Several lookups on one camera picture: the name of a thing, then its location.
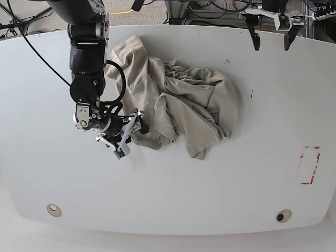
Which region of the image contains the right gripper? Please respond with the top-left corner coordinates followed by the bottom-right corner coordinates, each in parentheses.
top-left (99, 117), bottom-right (149, 137)

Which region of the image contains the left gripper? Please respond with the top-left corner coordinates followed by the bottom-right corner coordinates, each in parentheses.
top-left (243, 0), bottom-right (305, 51)

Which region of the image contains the beige T-shirt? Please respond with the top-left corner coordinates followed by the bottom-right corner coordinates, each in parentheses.
top-left (105, 35), bottom-right (242, 160)

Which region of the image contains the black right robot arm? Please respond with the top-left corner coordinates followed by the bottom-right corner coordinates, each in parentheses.
top-left (48, 1), bottom-right (305, 137)

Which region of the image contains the left table grommet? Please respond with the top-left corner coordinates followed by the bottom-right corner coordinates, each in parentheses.
top-left (47, 204), bottom-right (62, 218)

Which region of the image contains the table grommet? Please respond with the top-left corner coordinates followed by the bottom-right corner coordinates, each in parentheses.
top-left (276, 209), bottom-right (292, 223)
top-left (47, 204), bottom-right (62, 218)

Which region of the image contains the red tape rectangle marking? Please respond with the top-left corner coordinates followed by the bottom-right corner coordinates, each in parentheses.
top-left (297, 146), bottom-right (321, 185)

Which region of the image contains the right table grommet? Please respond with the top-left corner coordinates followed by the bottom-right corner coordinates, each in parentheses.
top-left (276, 209), bottom-right (292, 223)

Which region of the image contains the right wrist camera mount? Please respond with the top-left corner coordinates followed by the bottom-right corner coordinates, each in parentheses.
top-left (94, 109), bottom-right (144, 159)

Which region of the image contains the aluminium frame base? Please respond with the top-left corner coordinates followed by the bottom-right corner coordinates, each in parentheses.
top-left (163, 1), bottom-right (201, 25)

